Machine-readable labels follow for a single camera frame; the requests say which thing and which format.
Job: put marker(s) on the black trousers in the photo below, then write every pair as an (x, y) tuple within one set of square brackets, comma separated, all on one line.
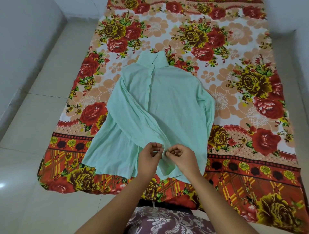
[(169, 206)]

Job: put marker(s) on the person's right forearm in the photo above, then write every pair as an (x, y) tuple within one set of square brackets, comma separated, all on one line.
[(217, 207)]

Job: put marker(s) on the person's right hand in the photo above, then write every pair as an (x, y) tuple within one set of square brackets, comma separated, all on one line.
[(186, 160)]

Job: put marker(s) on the floral bedsheet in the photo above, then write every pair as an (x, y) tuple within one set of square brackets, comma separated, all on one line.
[(241, 72)]

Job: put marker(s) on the person's left forearm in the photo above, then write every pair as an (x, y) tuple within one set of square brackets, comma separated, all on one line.
[(113, 209)]

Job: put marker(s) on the mint green shirt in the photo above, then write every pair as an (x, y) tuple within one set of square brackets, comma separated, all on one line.
[(164, 101)]

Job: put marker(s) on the person's left hand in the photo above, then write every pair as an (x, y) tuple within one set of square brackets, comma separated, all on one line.
[(149, 161)]

